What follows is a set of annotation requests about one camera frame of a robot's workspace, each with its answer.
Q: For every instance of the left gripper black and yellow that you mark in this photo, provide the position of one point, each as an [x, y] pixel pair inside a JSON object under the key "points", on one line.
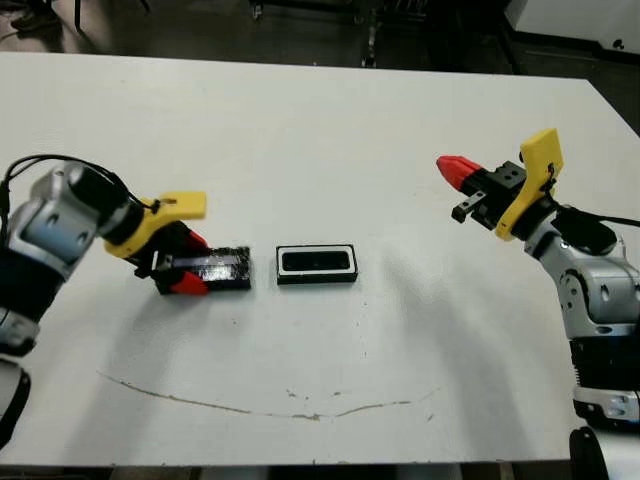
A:
{"points": [[150, 222]]}

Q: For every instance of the right gripper black and yellow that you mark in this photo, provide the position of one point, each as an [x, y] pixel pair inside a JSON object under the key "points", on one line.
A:
{"points": [[537, 170]]}

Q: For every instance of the shiny black rectangular box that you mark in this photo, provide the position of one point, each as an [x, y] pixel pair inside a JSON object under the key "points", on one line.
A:
{"points": [[230, 272]]}

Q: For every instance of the slim black camera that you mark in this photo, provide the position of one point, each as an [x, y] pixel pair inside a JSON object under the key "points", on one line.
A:
{"points": [[315, 261]]}

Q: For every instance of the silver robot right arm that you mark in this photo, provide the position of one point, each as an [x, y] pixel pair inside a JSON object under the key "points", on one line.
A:
{"points": [[600, 295]]}

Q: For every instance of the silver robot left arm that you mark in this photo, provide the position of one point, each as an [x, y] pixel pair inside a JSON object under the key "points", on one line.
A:
{"points": [[45, 230]]}

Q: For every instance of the black box with white liner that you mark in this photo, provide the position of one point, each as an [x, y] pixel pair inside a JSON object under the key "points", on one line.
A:
{"points": [[315, 279]]}

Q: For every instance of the black wheeled gantry stand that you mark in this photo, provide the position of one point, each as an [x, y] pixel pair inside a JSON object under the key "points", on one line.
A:
{"points": [[371, 45]]}

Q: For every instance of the small black knob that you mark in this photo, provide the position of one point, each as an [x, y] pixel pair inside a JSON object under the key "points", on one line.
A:
{"points": [[618, 44]]}

